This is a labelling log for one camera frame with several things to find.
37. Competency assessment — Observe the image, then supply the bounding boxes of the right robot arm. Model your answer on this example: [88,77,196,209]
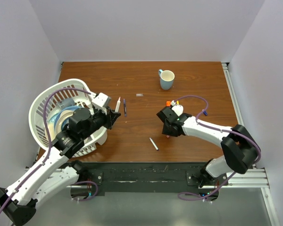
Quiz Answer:
[157,105,261,186]

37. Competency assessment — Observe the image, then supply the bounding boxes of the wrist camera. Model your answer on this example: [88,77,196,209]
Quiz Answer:
[92,93,111,111]
[170,100,184,116]

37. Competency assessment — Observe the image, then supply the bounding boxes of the stacked plates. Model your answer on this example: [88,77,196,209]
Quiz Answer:
[47,106,81,141]

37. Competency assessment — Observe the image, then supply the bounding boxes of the purple pen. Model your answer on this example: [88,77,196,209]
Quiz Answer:
[123,99,127,117]

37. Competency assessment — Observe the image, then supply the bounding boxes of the white pink-tip pen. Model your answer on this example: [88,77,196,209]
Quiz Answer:
[115,97,121,112]

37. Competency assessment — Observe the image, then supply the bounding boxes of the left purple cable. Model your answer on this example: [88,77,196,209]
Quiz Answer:
[0,88,95,226]

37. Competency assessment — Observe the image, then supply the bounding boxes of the white purple-tip pen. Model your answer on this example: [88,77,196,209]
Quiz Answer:
[149,138,159,151]

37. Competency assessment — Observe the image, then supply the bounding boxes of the white laundry basket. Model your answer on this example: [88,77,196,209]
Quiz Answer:
[28,79,107,157]

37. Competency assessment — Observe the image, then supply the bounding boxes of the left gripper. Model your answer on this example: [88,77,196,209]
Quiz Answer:
[81,105,120,140]

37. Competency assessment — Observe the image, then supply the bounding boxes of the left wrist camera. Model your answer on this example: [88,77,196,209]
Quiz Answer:
[92,93,111,111]

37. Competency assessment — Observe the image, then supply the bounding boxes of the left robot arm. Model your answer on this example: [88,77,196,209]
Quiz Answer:
[0,107,121,226]

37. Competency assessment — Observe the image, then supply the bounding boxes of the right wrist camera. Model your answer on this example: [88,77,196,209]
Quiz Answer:
[170,100,184,116]

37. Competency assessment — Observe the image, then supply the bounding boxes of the light blue mug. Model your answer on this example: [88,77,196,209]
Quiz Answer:
[158,69,175,90]

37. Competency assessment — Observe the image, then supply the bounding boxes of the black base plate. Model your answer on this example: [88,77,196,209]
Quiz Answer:
[33,160,253,197]

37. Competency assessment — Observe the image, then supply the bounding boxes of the grey object in basket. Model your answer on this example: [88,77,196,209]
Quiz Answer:
[57,98,75,109]

